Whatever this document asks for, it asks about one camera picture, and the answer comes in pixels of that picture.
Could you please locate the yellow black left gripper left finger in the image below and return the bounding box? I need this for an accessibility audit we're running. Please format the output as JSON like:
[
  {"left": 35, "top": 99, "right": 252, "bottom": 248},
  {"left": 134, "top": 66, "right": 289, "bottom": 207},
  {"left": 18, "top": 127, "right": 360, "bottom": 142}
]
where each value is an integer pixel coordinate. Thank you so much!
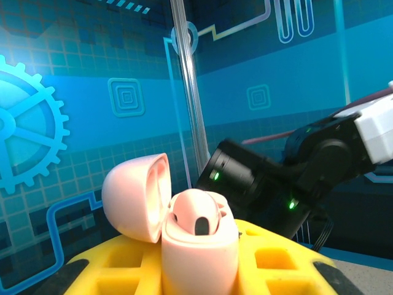
[{"left": 33, "top": 235, "right": 163, "bottom": 295}]

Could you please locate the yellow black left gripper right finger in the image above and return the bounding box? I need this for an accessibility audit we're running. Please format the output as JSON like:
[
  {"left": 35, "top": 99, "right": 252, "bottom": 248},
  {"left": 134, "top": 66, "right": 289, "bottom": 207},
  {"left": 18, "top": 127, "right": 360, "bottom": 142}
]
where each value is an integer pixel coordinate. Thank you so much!
[{"left": 235, "top": 219, "right": 366, "bottom": 295}]

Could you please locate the pink earbud charging case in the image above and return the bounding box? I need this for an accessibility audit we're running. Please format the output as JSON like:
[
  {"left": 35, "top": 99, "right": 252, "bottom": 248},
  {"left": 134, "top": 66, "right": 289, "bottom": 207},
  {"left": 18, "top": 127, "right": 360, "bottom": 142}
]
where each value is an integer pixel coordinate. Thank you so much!
[{"left": 101, "top": 152, "right": 241, "bottom": 295}]

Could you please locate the pink wireless earbud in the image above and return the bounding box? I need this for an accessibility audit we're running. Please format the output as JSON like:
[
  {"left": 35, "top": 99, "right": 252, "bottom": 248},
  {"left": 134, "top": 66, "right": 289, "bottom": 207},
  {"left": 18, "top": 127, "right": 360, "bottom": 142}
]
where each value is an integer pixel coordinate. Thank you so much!
[{"left": 170, "top": 189, "right": 220, "bottom": 236}]

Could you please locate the blue table edge strip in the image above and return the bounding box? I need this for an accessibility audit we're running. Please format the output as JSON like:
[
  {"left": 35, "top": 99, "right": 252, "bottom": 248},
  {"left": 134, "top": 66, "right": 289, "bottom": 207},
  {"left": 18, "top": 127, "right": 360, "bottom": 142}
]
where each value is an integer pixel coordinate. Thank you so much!
[{"left": 316, "top": 244, "right": 393, "bottom": 266}]

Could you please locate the thin black gripper wire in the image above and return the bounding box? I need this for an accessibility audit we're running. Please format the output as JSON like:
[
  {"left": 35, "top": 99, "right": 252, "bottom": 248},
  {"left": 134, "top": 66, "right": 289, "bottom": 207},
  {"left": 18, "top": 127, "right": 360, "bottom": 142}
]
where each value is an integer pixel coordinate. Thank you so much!
[{"left": 312, "top": 211, "right": 335, "bottom": 253}]

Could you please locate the aluminium frame post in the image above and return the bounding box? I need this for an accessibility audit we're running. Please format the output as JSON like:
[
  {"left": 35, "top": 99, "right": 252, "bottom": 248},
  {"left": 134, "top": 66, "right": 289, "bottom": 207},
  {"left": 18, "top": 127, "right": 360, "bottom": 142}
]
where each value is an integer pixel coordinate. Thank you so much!
[{"left": 169, "top": 0, "right": 212, "bottom": 193}]

